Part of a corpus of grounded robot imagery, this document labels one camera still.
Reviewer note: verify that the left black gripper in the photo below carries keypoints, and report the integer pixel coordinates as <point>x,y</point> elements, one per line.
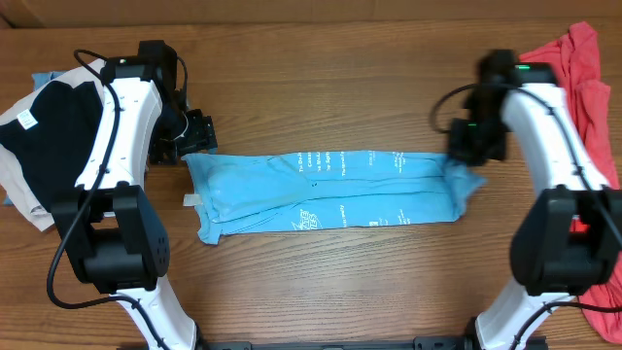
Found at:
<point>202,135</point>

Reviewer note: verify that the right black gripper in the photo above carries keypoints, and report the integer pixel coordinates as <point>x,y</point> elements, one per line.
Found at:
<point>456,151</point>

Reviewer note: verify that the light blue printed t-shirt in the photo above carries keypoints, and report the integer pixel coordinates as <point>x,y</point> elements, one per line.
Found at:
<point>326,190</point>

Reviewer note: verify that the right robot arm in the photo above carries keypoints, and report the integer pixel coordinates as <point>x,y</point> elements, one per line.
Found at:
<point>570,239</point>

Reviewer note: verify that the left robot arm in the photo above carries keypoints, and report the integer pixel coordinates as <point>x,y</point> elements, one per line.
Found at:
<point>114,247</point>

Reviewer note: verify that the folded black t-shirt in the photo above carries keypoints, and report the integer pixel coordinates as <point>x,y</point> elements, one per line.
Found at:
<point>53,152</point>

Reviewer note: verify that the red t-shirt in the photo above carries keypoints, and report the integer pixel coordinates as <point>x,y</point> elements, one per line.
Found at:
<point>576,62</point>

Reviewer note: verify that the folded blue jeans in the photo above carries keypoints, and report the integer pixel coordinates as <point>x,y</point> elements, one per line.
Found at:
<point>39,80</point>

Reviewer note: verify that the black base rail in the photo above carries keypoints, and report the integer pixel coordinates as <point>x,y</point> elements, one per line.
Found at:
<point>418,343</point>

